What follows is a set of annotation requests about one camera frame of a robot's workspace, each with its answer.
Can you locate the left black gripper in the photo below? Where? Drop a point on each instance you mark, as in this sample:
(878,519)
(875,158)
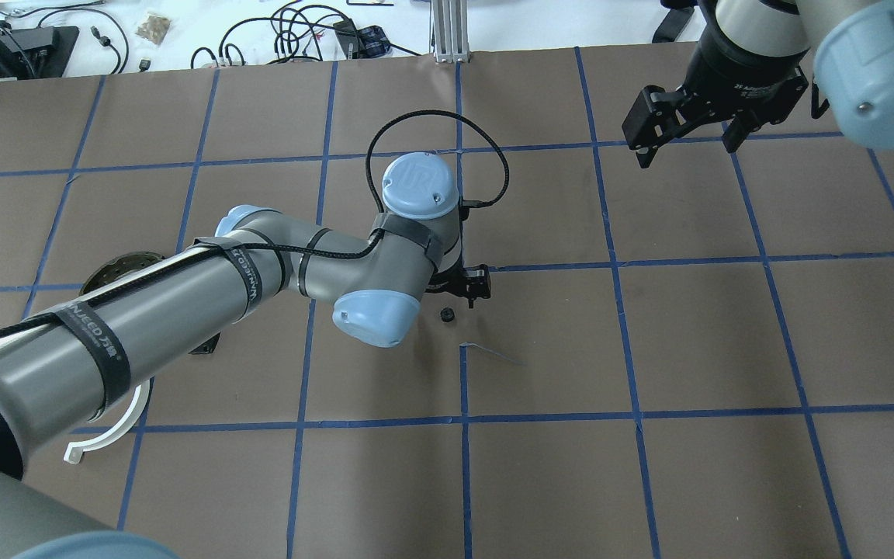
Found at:
(472,281)

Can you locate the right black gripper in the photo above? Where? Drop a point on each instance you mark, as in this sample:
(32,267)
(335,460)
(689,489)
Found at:
(734,79)

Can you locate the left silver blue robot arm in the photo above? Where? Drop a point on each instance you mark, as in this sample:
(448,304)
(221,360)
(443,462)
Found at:
(73,362)

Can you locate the black power adapter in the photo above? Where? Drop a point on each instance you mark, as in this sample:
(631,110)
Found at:
(673,24)

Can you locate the black brake pad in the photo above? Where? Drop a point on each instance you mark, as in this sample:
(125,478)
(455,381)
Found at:
(207,347)

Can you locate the olive green brake shoe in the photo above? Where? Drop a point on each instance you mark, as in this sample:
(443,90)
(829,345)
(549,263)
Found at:
(122,265)

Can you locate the aluminium frame post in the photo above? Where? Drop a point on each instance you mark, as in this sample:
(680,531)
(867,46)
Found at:
(449,32)

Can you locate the white curved plastic bracket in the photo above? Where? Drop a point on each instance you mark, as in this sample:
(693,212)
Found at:
(75,451)

